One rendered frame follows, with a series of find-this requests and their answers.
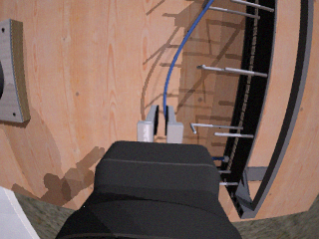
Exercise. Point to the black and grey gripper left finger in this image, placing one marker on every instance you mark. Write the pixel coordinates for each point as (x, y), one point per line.
(145, 128)

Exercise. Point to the blue cable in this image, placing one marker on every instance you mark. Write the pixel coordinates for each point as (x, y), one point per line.
(178, 51)

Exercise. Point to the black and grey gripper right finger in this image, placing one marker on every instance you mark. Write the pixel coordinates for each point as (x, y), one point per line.
(173, 130)

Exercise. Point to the grey rack with cable hooks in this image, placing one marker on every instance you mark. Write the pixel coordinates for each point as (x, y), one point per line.
(257, 56)

